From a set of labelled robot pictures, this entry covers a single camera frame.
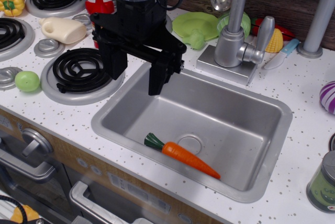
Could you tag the red toy chili pepper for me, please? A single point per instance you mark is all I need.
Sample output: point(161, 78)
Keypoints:
point(256, 22)

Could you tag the yellow toy corn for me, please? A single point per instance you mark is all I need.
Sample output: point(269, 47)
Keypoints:
point(276, 42)

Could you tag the front black stove burner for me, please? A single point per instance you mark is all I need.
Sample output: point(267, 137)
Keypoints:
point(78, 77)

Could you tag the silver faucet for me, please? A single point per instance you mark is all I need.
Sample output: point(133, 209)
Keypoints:
point(232, 58)

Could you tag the blue handled toy knife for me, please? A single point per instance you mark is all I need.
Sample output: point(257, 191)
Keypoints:
point(278, 59)

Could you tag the green toy broccoli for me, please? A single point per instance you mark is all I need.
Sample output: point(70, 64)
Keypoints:
point(196, 39)

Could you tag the red white toy bowl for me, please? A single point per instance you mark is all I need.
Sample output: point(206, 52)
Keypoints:
point(100, 6)

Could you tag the silver oven dial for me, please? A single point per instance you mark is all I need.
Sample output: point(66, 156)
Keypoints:
point(35, 142)

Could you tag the silver stove knob middle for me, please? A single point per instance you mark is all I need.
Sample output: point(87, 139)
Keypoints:
point(49, 48)

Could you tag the silver oven handle right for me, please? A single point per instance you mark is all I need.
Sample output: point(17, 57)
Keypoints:
point(103, 208)

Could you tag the yellow toy bell pepper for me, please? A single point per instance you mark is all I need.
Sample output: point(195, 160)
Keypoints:
point(12, 8)

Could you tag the green toy cabbage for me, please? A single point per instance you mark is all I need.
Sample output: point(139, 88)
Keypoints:
point(245, 23)

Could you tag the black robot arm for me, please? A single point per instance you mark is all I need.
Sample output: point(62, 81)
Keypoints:
point(138, 28)

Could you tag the silver vertical pole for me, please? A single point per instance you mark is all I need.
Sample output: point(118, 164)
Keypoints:
point(311, 48)

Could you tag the silver stove knob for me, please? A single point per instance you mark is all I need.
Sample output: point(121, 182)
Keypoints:
point(8, 75)
point(85, 20)
point(49, 48)

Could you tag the left edge black burner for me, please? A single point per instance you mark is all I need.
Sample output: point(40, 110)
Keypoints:
point(16, 37)

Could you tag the red ketchup bottle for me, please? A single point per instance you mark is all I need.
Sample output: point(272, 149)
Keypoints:
point(100, 6)

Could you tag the purple striped toy onion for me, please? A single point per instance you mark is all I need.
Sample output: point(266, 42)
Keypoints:
point(326, 97)

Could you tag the silver stove knob left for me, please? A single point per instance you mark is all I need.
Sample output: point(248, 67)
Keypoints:
point(8, 75)

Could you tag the green toy plate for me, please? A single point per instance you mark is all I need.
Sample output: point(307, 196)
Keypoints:
point(184, 24)

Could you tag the silver metal sink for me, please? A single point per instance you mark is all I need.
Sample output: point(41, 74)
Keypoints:
point(236, 132)

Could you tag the silver stove knob back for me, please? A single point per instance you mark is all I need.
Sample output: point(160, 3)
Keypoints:
point(85, 20)

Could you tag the silver oven handle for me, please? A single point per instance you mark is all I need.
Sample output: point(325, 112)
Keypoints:
point(42, 173)
point(103, 208)

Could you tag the green labelled toy can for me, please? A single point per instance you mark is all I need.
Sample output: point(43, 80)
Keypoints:
point(320, 189)

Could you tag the silver oven handle left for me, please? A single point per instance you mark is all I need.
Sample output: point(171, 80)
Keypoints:
point(42, 173)

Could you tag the orange toy carrot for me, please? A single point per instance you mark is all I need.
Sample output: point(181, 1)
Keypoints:
point(179, 153)

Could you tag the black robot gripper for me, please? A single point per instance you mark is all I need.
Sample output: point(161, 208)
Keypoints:
point(138, 28)

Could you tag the cream toy bottle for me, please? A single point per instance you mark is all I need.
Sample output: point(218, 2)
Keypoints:
point(66, 31)

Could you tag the back left black burner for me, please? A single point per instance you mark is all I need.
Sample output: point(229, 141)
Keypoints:
point(54, 8)

